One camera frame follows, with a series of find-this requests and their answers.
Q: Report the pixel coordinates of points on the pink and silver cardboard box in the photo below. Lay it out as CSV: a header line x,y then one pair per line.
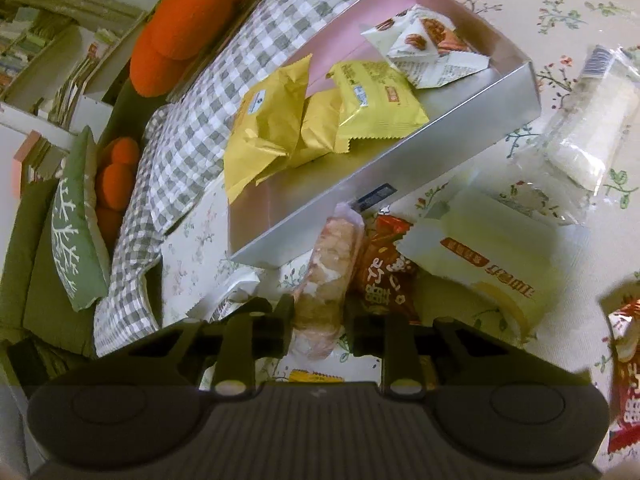
x,y
400,160

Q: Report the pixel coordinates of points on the green sofa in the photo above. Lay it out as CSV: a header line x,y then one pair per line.
x,y
30,270

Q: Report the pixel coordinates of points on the clear white rice cake packet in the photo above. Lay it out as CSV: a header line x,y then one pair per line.
x,y
585,130

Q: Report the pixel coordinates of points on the large dark yellow snack packet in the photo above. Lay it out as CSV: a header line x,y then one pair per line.
x,y
265,130

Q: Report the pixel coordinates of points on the large orange carrot plush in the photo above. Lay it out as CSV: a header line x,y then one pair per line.
x,y
195,25

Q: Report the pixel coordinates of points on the green cushion with white branches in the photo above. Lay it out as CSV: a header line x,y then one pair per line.
x,y
75,230

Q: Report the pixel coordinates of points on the white bookshelf with books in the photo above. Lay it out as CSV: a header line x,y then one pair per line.
x,y
45,75

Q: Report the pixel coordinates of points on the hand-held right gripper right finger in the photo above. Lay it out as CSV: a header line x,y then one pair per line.
x,y
361,332

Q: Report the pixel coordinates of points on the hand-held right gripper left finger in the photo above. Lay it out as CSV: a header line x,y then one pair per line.
x,y
283,321

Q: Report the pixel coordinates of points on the red snack packet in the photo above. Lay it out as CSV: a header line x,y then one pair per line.
x,y
627,375
385,270

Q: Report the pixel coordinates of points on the small white snack packet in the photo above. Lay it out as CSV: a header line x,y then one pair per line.
x,y
235,285

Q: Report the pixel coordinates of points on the small orange pumpkin pillow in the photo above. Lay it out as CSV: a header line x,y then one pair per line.
x,y
117,175

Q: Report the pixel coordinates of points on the pink storage box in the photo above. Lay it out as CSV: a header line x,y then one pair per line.
x,y
22,157

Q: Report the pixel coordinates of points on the pale yellow cake packet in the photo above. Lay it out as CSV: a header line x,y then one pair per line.
x,y
490,260

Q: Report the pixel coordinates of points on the white orange print snack packet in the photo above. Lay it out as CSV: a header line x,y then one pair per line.
x,y
442,30

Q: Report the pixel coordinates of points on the clear pink cake packet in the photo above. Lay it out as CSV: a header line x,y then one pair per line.
x,y
327,270

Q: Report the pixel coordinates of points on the grey white checked blanket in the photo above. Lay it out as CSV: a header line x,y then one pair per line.
x,y
200,125

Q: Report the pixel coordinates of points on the small yellow striped packet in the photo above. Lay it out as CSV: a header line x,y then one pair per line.
x,y
310,376

